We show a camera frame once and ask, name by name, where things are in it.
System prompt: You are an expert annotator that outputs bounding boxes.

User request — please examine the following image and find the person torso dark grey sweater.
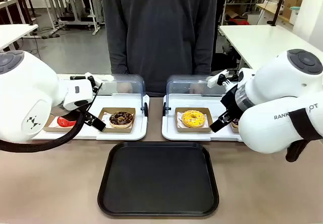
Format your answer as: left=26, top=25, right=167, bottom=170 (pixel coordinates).
left=100, top=0, right=219, bottom=97

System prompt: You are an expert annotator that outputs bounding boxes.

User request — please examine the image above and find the person left forearm grey sleeve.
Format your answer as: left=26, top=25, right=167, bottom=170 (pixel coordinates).
left=191, top=19, right=216, bottom=75

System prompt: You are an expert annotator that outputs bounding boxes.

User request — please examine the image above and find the white printed paper liner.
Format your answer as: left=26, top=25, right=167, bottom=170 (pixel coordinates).
left=176, top=111, right=211, bottom=129
left=100, top=111, right=113, bottom=129

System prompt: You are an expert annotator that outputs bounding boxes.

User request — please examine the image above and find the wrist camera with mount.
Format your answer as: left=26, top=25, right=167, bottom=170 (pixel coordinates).
left=84, top=72, right=103, bottom=93
left=207, top=69, right=240, bottom=89

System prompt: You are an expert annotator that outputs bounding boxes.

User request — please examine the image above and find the small white side table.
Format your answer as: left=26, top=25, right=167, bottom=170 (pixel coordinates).
left=0, top=24, right=39, bottom=52

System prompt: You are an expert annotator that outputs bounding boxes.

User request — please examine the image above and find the person right hand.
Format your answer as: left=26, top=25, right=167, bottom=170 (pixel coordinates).
left=118, top=82, right=132, bottom=94

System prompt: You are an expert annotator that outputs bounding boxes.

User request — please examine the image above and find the large white side table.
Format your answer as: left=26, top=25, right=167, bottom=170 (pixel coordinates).
left=219, top=24, right=323, bottom=70

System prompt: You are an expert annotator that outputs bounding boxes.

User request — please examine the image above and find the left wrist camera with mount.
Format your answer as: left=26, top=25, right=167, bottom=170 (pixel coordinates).
left=84, top=72, right=103, bottom=93

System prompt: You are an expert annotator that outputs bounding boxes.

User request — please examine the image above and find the clear display case lid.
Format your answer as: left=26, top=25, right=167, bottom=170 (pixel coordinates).
left=166, top=74, right=228, bottom=114
left=97, top=74, right=147, bottom=114

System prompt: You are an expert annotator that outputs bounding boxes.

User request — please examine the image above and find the black clamp pole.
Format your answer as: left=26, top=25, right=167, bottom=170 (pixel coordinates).
left=266, top=0, right=289, bottom=26

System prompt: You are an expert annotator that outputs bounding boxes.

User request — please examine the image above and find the person left hand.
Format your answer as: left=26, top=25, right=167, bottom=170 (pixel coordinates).
left=189, top=82, right=202, bottom=94

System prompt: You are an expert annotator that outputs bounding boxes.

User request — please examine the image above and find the black plastic serving tray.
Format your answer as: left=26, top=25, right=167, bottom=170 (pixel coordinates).
left=97, top=141, right=220, bottom=217

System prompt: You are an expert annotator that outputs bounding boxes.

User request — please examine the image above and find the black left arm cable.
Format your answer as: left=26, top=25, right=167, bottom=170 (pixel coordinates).
left=0, top=82, right=103, bottom=153

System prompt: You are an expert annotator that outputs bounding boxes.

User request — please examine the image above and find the red glazed donut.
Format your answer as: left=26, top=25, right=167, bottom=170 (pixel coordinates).
left=57, top=116, right=77, bottom=128

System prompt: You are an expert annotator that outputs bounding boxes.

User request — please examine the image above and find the brown cardboard box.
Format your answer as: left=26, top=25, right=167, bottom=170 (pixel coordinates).
left=282, top=0, right=303, bottom=18

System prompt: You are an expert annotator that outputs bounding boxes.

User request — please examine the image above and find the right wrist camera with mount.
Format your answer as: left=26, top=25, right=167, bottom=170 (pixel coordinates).
left=207, top=69, right=240, bottom=89

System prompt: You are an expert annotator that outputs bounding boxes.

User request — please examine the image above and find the chocolate nut donut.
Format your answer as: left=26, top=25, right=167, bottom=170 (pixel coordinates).
left=109, top=111, right=134, bottom=129

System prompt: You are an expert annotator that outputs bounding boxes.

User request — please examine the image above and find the yellow sprinkled donut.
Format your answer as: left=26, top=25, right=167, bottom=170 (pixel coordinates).
left=181, top=109, right=206, bottom=128

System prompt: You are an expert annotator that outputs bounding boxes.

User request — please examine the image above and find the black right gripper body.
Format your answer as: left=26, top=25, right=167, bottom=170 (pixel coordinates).
left=221, top=84, right=243, bottom=115

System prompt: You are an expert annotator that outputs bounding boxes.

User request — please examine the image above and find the black right arm cable sleeve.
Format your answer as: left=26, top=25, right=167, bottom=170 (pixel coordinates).
left=285, top=107, right=323, bottom=163

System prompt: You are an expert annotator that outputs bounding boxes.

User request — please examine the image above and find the person right forearm grey sleeve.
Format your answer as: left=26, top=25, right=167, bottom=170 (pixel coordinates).
left=107, top=19, right=130, bottom=75

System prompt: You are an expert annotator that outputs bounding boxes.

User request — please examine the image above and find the wooden top background bench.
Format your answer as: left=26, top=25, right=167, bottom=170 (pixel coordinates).
left=255, top=2, right=295, bottom=25

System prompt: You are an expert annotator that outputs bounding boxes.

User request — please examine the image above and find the black office chair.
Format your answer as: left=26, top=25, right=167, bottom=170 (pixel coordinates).
left=210, top=0, right=240, bottom=73

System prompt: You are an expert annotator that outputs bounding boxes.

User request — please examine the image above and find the white display case base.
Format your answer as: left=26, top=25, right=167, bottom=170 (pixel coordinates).
left=161, top=94, right=244, bottom=142
left=32, top=92, right=150, bottom=141

